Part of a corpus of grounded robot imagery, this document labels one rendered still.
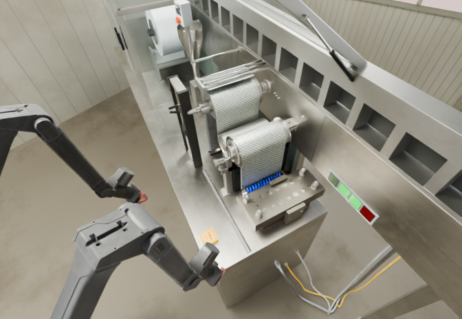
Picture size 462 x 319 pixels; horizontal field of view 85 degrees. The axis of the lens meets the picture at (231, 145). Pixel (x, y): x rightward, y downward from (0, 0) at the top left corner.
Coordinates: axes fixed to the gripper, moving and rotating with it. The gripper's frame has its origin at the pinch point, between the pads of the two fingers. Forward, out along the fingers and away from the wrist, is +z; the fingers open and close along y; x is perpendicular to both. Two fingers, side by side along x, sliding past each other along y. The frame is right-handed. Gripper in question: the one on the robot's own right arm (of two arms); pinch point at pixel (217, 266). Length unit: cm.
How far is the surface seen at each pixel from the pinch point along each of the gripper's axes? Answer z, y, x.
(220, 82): -10, 42, -64
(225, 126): 7, 37, -51
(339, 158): 6, -16, -62
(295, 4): -56, 1, -72
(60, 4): 24, 301, -78
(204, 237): 14.4, 16.8, -0.6
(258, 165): 10.8, 12.7, -43.0
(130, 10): -18, 117, -77
